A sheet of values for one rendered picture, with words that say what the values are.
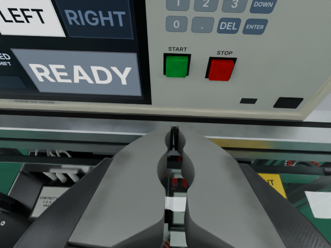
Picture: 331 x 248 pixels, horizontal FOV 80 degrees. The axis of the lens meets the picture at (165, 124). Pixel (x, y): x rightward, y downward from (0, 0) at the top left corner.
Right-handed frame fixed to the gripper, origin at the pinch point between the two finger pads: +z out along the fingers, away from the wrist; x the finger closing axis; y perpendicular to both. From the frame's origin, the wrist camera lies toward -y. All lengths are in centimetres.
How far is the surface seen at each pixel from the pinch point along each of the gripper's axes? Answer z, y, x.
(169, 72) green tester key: 6.3, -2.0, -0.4
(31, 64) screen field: 6.9, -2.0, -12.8
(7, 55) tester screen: 6.6, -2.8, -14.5
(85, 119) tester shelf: 8.4, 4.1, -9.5
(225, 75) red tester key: 6.3, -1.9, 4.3
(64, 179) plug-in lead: 17.4, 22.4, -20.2
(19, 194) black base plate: 24, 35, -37
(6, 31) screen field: 5.6, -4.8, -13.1
